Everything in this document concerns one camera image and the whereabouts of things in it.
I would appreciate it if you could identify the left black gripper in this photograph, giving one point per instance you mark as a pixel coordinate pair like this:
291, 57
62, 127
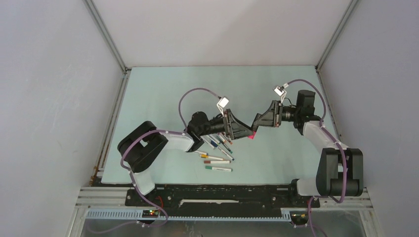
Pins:
233, 131

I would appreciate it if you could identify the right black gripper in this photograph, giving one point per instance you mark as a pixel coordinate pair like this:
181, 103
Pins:
272, 117

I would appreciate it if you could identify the pink highlighter cap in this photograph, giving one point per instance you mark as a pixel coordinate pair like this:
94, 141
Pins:
251, 136

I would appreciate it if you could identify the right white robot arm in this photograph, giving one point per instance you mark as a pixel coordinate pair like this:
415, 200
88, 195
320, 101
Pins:
340, 169

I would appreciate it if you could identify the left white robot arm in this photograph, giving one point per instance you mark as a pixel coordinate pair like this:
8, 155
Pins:
142, 146

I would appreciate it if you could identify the red gel pen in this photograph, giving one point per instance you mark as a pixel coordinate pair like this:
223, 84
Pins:
228, 140

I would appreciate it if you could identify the green gel pen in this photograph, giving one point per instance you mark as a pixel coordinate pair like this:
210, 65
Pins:
226, 147

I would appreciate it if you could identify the grey capped marker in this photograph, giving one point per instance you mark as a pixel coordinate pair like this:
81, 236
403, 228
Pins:
208, 142

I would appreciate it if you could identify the green capped marker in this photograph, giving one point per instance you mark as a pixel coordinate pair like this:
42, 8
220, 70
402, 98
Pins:
219, 168

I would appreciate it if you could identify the yellow capped marker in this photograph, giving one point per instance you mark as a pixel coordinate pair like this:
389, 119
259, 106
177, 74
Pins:
211, 157

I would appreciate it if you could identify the light blue capped marker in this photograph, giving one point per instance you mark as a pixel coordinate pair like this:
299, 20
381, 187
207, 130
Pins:
201, 153

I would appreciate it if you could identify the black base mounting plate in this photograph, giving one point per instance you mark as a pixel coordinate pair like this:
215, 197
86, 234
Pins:
222, 201

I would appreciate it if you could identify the right aluminium frame post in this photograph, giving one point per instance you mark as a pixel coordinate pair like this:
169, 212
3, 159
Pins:
337, 33

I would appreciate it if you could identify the aluminium frame post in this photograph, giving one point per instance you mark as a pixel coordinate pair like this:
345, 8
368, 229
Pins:
337, 33
116, 106

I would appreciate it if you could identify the left aluminium frame post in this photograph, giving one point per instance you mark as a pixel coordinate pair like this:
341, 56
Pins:
116, 106

